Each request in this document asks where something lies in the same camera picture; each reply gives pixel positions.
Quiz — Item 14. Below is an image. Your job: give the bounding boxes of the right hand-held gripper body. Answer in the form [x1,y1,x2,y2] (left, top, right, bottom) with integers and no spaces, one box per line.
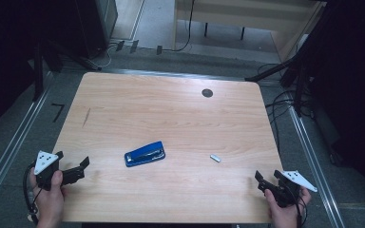
[265,170,318,207]

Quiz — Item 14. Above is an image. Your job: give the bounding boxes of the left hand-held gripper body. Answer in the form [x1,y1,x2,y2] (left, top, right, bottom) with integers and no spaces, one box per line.
[33,150,65,192]

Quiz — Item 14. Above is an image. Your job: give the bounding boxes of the blue stapler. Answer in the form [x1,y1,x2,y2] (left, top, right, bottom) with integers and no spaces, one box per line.
[124,141,166,168]

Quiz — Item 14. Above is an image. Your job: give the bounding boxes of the person's right hand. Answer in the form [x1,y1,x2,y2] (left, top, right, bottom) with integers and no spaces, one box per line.
[264,187,312,228]

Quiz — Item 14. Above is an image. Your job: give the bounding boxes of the person's left hand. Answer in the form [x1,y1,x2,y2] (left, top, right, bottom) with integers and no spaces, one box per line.
[29,170,66,221]

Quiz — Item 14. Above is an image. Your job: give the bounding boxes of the black tape floor mark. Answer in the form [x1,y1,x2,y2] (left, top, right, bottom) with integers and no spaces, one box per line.
[50,103,66,124]

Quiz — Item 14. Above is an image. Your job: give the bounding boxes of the black metal stand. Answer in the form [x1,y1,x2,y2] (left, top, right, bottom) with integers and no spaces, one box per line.
[245,31,317,118]
[32,37,103,103]

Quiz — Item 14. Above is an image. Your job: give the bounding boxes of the dark cabinet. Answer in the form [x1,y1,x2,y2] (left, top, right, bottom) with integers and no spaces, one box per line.
[75,0,119,60]

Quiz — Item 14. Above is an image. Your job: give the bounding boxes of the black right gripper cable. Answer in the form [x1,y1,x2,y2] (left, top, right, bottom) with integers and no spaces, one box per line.
[284,184,308,228]

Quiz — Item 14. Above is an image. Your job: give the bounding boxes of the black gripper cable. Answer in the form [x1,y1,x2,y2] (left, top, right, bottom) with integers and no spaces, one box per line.
[23,161,41,224]
[284,184,308,228]

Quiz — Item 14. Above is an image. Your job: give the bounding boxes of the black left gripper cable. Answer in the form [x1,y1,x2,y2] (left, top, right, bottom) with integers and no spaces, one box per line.
[23,161,41,224]

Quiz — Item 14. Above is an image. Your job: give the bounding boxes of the metal floor rail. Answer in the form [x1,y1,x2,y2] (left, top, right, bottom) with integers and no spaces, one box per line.
[0,71,54,218]
[286,103,346,228]

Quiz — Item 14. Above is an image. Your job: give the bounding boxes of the black floor cables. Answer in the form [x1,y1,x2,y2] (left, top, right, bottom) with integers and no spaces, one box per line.
[257,63,313,153]

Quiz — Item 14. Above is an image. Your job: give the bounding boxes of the white floor cable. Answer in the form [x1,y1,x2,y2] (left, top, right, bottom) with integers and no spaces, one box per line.
[98,43,122,69]

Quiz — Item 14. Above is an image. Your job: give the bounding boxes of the black hanging cable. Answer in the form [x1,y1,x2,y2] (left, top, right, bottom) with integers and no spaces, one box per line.
[163,0,196,53]

